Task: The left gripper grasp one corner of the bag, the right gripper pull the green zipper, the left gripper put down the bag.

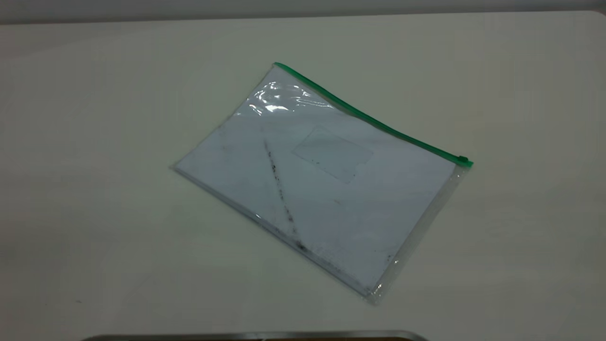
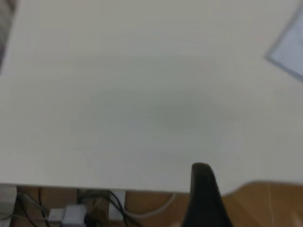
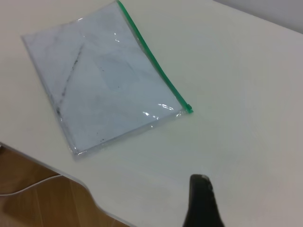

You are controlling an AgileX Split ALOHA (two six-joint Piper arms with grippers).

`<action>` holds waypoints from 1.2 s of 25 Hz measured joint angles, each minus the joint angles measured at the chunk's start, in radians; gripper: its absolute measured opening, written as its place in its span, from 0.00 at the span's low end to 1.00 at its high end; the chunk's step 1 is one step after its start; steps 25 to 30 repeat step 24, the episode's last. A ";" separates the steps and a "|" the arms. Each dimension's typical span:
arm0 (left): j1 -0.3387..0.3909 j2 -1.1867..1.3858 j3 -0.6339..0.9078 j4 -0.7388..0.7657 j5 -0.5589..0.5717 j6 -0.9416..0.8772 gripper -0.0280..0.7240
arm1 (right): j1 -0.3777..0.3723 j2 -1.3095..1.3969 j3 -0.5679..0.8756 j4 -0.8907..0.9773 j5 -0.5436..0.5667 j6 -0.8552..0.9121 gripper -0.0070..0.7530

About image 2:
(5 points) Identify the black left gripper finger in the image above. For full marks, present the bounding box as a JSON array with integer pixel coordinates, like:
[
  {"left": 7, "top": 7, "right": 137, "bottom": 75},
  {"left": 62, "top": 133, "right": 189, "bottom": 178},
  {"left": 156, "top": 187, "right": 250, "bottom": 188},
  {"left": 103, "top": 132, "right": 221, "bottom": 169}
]
[{"left": 181, "top": 162, "right": 234, "bottom": 227}]

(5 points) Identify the clear zip bag green zipper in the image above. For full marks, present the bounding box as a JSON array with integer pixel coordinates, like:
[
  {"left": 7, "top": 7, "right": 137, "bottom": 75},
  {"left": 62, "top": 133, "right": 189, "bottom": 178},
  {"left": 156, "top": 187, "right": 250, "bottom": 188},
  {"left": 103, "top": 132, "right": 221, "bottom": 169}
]
[{"left": 264, "top": 2, "right": 303, "bottom": 84}]

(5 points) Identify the grey power adapter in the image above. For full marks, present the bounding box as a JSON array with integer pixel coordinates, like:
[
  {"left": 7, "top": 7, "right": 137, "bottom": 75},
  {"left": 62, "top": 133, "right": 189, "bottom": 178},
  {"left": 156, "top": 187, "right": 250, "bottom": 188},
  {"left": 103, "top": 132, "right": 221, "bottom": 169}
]
[{"left": 62, "top": 204, "right": 86, "bottom": 226}]

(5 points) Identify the white power adapter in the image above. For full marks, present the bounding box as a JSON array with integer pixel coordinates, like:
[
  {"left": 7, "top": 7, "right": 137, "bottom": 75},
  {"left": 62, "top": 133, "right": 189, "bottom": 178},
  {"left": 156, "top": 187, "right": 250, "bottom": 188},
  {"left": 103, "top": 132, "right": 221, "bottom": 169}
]
[{"left": 48, "top": 208, "right": 64, "bottom": 223}]

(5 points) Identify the white floor cable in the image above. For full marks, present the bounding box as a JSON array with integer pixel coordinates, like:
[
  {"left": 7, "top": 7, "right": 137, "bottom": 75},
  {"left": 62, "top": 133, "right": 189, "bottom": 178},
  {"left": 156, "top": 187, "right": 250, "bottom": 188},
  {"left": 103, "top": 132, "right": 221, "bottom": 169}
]
[{"left": 123, "top": 192, "right": 176, "bottom": 218}]

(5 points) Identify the black floor cable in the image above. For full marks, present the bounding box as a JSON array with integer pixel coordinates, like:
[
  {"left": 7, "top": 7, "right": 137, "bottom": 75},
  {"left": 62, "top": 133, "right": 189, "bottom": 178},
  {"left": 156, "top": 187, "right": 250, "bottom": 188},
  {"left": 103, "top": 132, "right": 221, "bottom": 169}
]
[{"left": 78, "top": 189, "right": 144, "bottom": 227}]

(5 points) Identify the white wall socket box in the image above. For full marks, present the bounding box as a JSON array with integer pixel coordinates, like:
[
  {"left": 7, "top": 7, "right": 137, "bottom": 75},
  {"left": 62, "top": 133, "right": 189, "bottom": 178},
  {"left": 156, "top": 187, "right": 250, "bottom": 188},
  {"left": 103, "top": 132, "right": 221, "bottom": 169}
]
[{"left": 108, "top": 190, "right": 126, "bottom": 221}]

